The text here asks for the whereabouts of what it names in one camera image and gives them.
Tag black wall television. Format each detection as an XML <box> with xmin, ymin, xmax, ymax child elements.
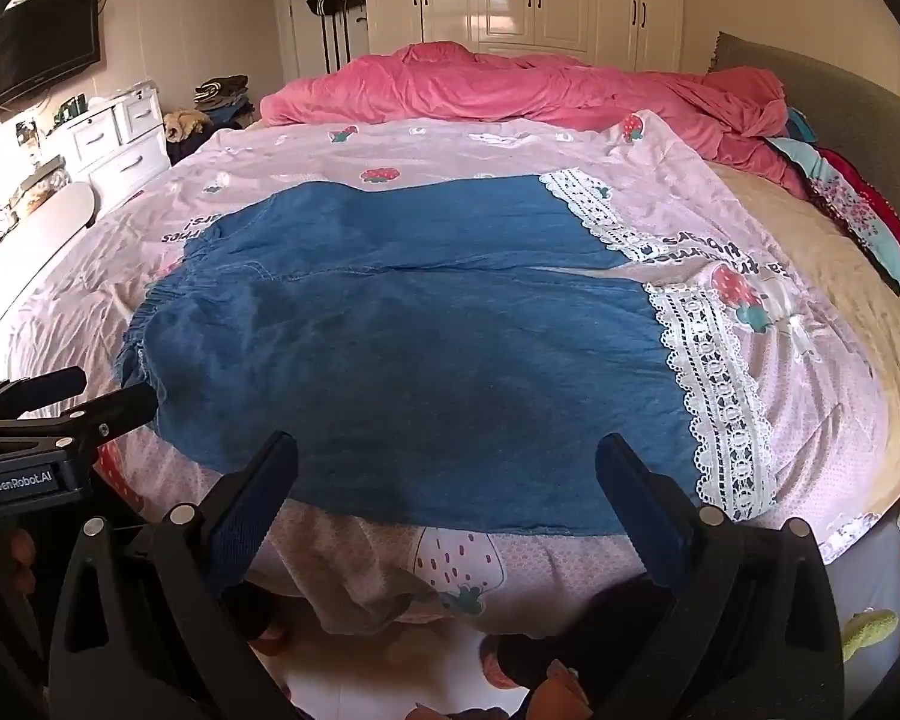
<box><xmin>0</xmin><ymin>0</ymin><xmax>104</xmax><ymax>128</ymax></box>

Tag teal and red patterned garment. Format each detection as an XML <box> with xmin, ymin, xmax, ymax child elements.
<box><xmin>769</xmin><ymin>109</ymin><xmax>900</xmax><ymax>293</ymax></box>

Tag stack of folded dark clothes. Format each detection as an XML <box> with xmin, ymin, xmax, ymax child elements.
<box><xmin>193</xmin><ymin>75</ymin><xmax>254</xmax><ymax>128</ymax></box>

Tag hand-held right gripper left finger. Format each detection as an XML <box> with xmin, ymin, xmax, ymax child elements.
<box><xmin>49</xmin><ymin>431</ymin><xmax>301</xmax><ymax>720</ymax></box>

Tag white drawer cabinet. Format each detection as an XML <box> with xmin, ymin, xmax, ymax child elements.
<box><xmin>49</xmin><ymin>81</ymin><xmax>172</xmax><ymax>218</ymax></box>

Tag white wardrobe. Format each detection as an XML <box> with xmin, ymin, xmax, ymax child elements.
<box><xmin>416</xmin><ymin>0</ymin><xmax>683</xmax><ymax>72</ymax></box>

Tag tan fuzzy cloth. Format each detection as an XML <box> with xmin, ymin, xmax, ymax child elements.
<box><xmin>163</xmin><ymin>111</ymin><xmax>212</xmax><ymax>145</ymax></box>

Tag person's left hand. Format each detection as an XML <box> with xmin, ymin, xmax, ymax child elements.
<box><xmin>4</xmin><ymin>527</ymin><xmax>40</xmax><ymax>597</ymax></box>

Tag pink duvet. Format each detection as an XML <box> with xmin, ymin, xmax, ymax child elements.
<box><xmin>259</xmin><ymin>41</ymin><xmax>811</xmax><ymax>200</ymax></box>

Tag cream knitted cloth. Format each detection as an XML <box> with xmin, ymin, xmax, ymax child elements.
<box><xmin>709</xmin><ymin>161</ymin><xmax>900</xmax><ymax>518</ymax></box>

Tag pink strawberry print shirt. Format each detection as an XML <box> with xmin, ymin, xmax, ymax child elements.
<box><xmin>7</xmin><ymin>111</ymin><xmax>890</xmax><ymax>638</ymax></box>

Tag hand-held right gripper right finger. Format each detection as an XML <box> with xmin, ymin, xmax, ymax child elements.
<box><xmin>595</xmin><ymin>431</ymin><xmax>848</xmax><ymax>720</ymax></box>

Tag white round table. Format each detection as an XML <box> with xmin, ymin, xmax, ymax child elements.
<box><xmin>0</xmin><ymin>181</ymin><xmax>98</xmax><ymax>383</ymax></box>

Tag white door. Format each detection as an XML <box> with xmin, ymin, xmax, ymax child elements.
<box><xmin>270</xmin><ymin>0</ymin><xmax>370</xmax><ymax>83</ymax></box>

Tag grey printed mattress sheet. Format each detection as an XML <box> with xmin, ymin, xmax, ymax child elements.
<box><xmin>817</xmin><ymin>510</ymin><xmax>900</xmax><ymax>720</ymax></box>

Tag grey sofa cushion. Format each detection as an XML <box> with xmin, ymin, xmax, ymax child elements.
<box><xmin>709</xmin><ymin>31</ymin><xmax>900</xmax><ymax>256</ymax></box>

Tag blue denim pants with lace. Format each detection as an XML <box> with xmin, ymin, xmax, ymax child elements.
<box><xmin>116</xmin><ymin>175</ymin><xmax>777</xmax><ymax>537</ymax></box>

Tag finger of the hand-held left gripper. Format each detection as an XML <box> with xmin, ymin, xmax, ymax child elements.
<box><xmin>0</xmin><ymin>384</ymin><xmax>157</xmax><ymax>458</ymax></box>
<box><xmin>0</xmin><ymin>367</ymin><xmax>87</xmax><ymax>421</ymax></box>

